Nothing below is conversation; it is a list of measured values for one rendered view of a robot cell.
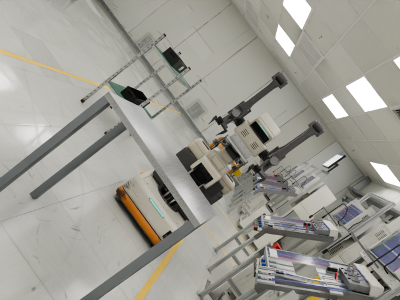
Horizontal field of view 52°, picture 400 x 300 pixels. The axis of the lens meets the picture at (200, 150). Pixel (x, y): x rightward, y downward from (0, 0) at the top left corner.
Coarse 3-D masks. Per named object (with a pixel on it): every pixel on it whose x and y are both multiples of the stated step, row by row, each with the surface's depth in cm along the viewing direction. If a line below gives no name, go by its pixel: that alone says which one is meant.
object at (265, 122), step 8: (264, 112) 317; (256, 120) 311; (264, 120) 312; (272, 120) 316; (256, 128) 315; (264, 128) 310; (272, 128) 312; (264, 136) 313; (272, 136) 309; (264, 144) 317
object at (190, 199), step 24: (72, 120) 181; (144, 120) 204; (48, 144) 183; (96, 144) 222; (144, 144) 174; (24, 168) 184; (72, 168) 224; (168, 168) 182; (192, 192) 193; (192, 216) 168; (168, 240) 169; (144, 264) 171; (96, 288) 174
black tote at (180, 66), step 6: (168, 48) 424; (162, 54) 425; (168, 54) 424; (174, 54) 424; (168, 60) 424; (174, 60) 424; (180, 60) 427; (174, 66) 432; (180, 66) 447; (186, 66) 479; (180, 72) 470
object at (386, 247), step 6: (390, 240) 312; (396, 240) 305; (378, 246) 316; (384, 246) 309; (390, 246) 302; (378, 252) 307; (384, 252) 301; (390, 252) 294; (396, 252) 289; (384, 258) 292; (390, 258) 286; (396, 258) 281; (390, 264) 279; (396, 264) 274
